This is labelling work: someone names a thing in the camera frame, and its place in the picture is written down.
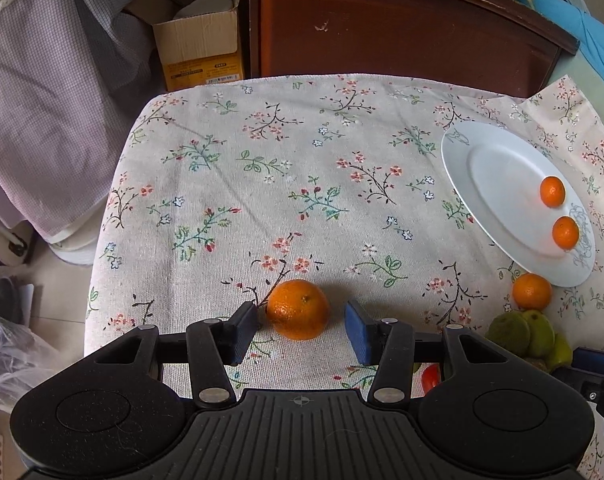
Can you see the lavender checked cloth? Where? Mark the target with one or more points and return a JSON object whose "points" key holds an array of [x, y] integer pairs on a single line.
{"points": [[47, 100]]}

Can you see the white plastic tub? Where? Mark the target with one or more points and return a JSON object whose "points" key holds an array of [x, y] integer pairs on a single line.
{"points": [[74, 251]]}

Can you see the dark wooden cabinet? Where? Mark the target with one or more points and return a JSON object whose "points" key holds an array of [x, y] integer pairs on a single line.
{"points": [[381, 25]]}

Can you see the red tomato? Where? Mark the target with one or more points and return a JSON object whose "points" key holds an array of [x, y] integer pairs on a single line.
{"points": [[430, 379]]}

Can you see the blue printed cloth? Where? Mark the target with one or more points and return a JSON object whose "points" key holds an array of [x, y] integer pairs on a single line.
{"points": [[576, 25]]}

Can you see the green jujube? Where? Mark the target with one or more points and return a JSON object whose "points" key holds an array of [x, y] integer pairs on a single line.
{"points": [[562, 352], [505, 332], [541, 332]]}

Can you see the small orange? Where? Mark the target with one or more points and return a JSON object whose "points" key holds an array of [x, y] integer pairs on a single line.
{"points": [[531, 291], [552, 191], [565, 232]]}

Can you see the white plate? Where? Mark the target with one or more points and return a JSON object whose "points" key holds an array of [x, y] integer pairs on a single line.
{"points": [[501, 195]]}

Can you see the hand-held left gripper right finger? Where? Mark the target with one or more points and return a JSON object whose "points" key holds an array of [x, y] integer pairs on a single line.
{"points": [[357, 334]]}

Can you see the clear plastic bag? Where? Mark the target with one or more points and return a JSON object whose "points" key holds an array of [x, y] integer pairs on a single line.
{"points": [[17, 355]]}

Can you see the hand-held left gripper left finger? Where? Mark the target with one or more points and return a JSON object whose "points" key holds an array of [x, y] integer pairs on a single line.
{"points": [[244, 334]]}

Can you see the pale green bed sheet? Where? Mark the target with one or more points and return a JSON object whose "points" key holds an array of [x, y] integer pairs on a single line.
{"points": [[584, 74]]}

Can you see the large orange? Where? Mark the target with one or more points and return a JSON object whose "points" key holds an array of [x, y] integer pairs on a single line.
{"points": [[298, 310]]}

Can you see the cardboard box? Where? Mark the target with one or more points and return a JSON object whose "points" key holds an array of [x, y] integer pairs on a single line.
{"points": [[202, 45]]}

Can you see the floral tablecloth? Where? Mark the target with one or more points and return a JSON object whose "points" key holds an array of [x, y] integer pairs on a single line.
{"points": [[292, 170]]}

